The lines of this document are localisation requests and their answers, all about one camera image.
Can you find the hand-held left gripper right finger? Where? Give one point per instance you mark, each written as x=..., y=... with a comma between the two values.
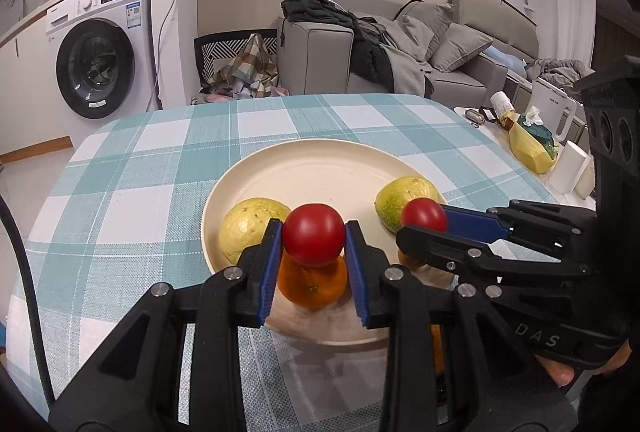
x=357, y=272

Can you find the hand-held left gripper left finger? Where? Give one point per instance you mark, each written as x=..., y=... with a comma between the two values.
x=267, y=272

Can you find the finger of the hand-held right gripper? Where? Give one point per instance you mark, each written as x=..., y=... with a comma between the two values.
x=435, y=244
x=470, y=224

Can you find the small brown-green fruit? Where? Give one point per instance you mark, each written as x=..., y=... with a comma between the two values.
x=411, y=260

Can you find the small red tomato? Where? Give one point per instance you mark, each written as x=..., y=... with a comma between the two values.
x=422, y=214

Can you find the large orange mandarin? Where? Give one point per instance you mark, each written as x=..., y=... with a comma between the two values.
x=312, y=287

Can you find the large red tomato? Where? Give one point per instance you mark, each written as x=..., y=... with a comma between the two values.
x=314, y=234

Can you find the cream round plate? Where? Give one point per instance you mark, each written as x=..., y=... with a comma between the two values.
x=310, y=172

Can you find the person's right hand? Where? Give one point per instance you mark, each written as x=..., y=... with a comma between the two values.
x=557, y=372

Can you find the large yellow-green guava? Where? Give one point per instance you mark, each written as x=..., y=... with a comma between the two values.
x=247, y=224

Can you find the short white cup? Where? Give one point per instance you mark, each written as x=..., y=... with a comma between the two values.
x=586, y=179

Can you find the small yellow-green guava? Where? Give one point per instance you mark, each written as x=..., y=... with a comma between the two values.
x=397, y=197

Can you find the tall white cup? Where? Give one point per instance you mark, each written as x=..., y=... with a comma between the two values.
x=569, y=167

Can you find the yellow bag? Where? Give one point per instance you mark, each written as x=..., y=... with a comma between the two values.
x=527, y=147

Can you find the bunch of keys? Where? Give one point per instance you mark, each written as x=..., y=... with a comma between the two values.
x=475, y=117

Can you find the white tissue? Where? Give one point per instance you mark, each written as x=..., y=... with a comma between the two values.
x=531, y=116

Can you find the white pill bottle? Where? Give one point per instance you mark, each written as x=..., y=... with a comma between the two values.
x=501, y=103

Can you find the white electric kettle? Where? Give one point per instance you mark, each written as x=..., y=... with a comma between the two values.
x=547, y=104

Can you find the teal checkered tablecloth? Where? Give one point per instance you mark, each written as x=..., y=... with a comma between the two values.
x=150, y=192

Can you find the grey garment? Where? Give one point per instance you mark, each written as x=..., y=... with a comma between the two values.
x=407, y=74

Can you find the grey crumpled blanket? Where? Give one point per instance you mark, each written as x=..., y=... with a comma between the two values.
x=560, y=69

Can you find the light blue cloth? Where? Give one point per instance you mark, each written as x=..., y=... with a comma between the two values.
x=505, y=59

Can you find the small grey pillow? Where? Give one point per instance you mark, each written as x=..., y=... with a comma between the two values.
x=460, y=47

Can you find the plaid cloth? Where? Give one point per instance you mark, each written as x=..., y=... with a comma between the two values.
x=247, y=67

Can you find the large grey pillow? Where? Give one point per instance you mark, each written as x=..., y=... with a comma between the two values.
x=422, y=22

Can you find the grey sofa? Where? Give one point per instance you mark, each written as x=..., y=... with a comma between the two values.
x=312, y=57

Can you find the white curtain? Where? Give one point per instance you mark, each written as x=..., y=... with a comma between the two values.
x=567, y=7

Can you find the dark clothes pile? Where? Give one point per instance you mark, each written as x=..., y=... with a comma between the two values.
x=320, y=14

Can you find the white washing machine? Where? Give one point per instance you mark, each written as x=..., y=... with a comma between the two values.
x=105, y=57

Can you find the white counter cabinet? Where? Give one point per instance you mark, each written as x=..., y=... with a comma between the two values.
x=27, y=87

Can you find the metal faucet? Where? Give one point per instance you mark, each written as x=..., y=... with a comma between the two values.
x=21, y=4

